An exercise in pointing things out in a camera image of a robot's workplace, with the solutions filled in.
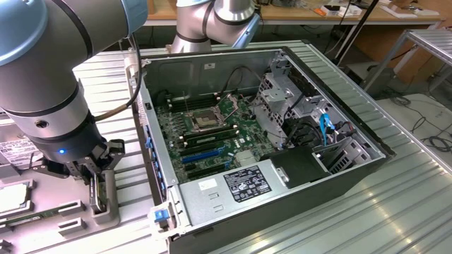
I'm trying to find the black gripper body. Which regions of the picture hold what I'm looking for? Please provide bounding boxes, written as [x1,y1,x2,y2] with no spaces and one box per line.
[27,115,109,176]

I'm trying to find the green graphics card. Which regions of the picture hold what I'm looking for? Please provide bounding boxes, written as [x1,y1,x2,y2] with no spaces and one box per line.
[88,173,111,214]

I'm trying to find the grey parts rack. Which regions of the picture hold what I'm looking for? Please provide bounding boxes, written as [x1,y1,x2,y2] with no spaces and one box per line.
[0,156,123,254]

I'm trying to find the silver hard disk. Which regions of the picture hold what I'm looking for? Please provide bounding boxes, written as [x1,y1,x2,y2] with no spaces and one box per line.
[0,131,45,170]

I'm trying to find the silver CPU chip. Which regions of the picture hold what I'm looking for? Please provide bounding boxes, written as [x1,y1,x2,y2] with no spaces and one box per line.
[0,184,31,214]

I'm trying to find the green loose RAM stick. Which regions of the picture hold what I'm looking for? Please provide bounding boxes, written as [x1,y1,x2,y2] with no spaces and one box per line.
[0,206,77,228]

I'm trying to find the blue expansion slot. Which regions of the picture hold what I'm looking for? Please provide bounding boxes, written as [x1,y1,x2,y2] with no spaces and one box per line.
[181,148,227,164]

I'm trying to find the long black expansion slot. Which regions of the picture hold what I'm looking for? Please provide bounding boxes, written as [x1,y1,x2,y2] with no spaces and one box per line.
[179,142,227,158]
[188,164,227,178]

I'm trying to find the blue case latch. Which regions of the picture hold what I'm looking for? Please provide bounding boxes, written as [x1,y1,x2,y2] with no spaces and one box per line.
[152,208,169,222]

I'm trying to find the empty black RAM slot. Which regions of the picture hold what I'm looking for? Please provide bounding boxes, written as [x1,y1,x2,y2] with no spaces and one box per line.
[169,102,217,110]
[181,126,236,137]
[168,95,217,104]

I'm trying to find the thin metal locking lever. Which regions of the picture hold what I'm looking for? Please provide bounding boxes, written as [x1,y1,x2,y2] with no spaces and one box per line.
[183,90,193,117]

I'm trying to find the installed RAM stick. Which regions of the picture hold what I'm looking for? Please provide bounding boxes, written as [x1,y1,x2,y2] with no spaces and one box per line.
[183,131,239,148]

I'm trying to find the CPU socket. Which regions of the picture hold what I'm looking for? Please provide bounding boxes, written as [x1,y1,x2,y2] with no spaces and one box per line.
[188,108,227,132]

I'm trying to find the grey power supply unit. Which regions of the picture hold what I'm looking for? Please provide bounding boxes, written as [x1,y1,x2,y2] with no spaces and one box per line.
[177,158,291,227]

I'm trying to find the metal socket cover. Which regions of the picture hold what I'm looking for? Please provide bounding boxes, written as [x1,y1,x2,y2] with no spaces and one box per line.
[213,94,241,117]

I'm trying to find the small silver heatsink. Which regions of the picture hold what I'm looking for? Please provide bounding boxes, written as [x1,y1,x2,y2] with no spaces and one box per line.
[235,151,263,162]

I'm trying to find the green motherboard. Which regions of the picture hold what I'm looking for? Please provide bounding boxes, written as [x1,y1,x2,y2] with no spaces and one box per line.
[155,92,280,183]

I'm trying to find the silver disk bay cage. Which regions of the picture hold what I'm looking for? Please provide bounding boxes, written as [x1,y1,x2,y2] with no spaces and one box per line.
[255,71,311,133]

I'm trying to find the open black PC case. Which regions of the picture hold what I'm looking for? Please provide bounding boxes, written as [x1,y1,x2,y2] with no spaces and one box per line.
[123,46,396,254]

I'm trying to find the slanted silver disk bay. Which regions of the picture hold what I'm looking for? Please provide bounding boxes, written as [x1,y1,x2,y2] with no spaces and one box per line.
[312,136,373,175]

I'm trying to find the long wooden desk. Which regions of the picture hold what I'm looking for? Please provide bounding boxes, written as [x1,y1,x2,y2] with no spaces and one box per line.
[140,0,445,27]

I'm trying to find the orange and white box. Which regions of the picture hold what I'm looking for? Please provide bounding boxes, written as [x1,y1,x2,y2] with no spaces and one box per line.
[313,4,363,18]

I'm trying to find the black slanted pole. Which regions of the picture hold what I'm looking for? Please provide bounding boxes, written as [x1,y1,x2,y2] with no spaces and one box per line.
[333,0,381,66]

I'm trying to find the white paper stack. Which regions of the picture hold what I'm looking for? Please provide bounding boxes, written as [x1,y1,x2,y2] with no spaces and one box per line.
[379,2,420,19]

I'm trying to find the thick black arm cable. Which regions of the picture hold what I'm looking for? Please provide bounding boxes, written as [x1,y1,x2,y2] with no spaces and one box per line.
[93,34,148,121]

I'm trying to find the black looped wire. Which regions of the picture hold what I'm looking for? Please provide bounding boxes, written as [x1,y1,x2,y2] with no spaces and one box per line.
[221,66,263,96]

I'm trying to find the black wire bundle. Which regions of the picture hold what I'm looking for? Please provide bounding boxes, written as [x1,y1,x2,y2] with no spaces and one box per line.
[281,116,328,149]

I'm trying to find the blue flat wire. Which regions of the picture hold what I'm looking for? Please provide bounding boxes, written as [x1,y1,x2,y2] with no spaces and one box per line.
[319,113,335,146]

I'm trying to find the black cable tangle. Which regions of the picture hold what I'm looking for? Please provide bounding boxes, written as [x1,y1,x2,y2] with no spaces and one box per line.
[391,95,452,153]

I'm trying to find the metal frame table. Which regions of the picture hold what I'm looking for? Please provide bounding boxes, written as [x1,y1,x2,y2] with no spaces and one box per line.
[363,28,452,92]

